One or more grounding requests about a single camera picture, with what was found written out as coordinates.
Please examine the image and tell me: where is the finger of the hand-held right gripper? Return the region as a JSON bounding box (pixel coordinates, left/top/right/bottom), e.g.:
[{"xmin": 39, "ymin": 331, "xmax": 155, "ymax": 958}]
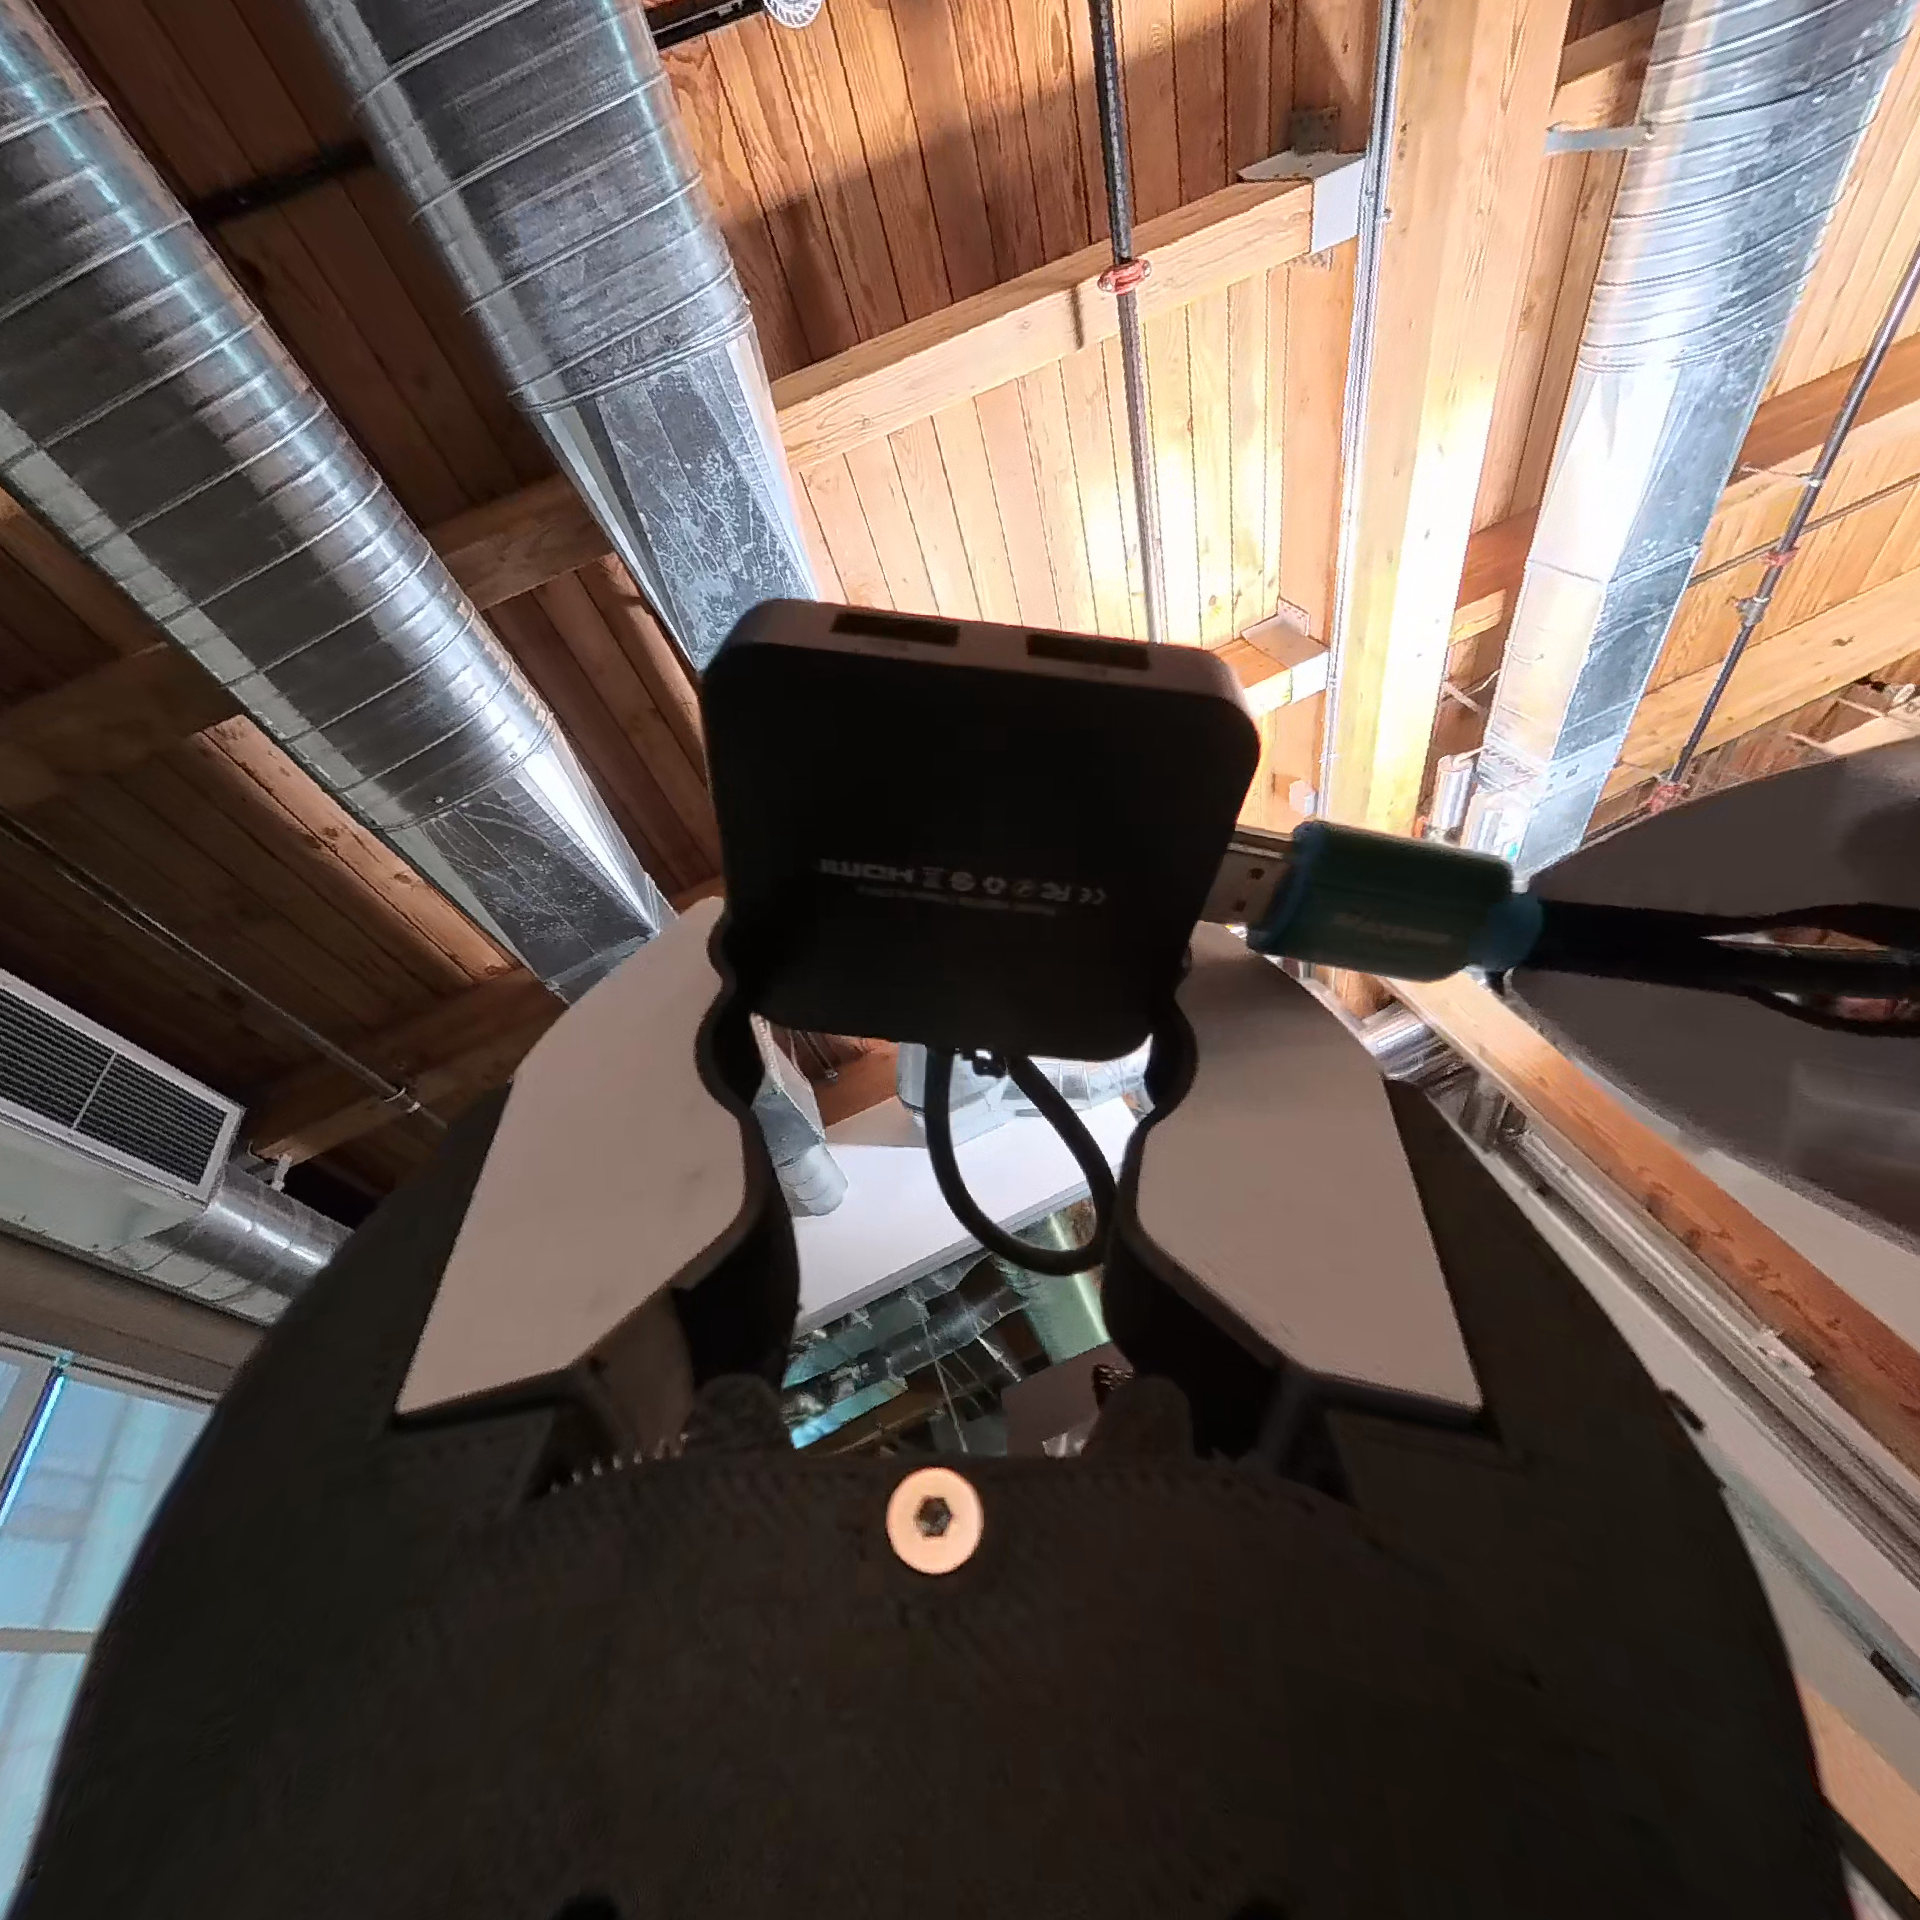
[
  {"xmin": 1528, "ymin": 738, "xmax": 1920, "ymax": 963},
  {"xmin": 1500, "ymin": 961, "xmax": 1920, "ymax": 1250}
]

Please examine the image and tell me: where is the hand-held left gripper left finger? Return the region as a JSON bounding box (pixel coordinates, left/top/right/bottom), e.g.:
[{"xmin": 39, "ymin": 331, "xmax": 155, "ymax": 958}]
[{"xmin": 390, "ymin": 897, "xmax": 804, "ymax": 1423}]

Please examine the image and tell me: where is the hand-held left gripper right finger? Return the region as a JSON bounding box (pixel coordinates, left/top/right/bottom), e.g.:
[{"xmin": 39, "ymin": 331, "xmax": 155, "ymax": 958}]
[{"xmin": 1100, "ymin": 943, "xmax": 1491, "ymax": 1423}]

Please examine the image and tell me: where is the black braided HDMI cable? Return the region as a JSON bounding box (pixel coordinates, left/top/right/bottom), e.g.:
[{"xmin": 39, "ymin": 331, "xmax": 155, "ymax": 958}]
[{"xmin": 1205, "ymin": 818, "xmax": 1920, "ymax": 1039}]

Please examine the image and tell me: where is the black HDMI adapter hub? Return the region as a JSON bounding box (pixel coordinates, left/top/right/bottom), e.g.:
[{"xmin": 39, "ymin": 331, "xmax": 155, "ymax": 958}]
[{"xmin": 698, "ymin": 597, "xmax": 1264, "ymax": 1279}]

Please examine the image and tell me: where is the large office window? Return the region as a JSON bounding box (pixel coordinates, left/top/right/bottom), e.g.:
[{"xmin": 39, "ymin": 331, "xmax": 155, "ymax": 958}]
[{"xmin": 0, "ymin": 1339, "xmax": 215, "ymax": 1854}]

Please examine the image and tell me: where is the grey sprinkler pipe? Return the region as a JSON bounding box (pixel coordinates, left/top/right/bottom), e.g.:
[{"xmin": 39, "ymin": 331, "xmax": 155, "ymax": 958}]
[{"xmin": 1087, "ymin": 0, "xmax": 1174, "ymax": 649}]

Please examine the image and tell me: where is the silver ventilation duct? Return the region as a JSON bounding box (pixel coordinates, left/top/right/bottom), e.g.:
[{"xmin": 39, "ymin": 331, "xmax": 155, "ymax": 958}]
[
  {"xmin": 300, "ymin": 0, "xmax": 822, "ymax": 673},
  {"xmin": 1474, "ymin": 0, "xmax": 1920, "ymax": 883},
  {"xmin": 0, "ymin": 0, "xmax": 675, "ymax": 999}
]

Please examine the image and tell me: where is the white wall air vent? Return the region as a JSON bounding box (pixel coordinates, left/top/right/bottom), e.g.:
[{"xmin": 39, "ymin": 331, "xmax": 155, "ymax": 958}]
[{"xmin": 0, "ymin": 966, "xmax": 248, "ymax": 1210}]

